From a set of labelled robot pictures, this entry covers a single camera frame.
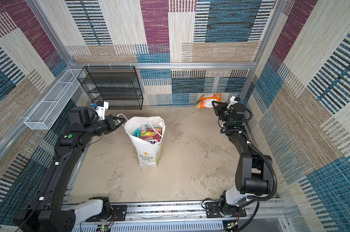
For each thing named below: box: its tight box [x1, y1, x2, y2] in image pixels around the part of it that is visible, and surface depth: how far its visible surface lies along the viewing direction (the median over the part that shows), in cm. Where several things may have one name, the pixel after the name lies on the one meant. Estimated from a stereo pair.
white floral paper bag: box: [124, 116, 166, 168], surface depth 81 cm
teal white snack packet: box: [133, 123, 148, 139], surface depth 89 cm
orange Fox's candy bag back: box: [139, 127, 162, 143], surface depth 85 cm
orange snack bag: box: [193, 92, 222, 109], surface depth 88 cm
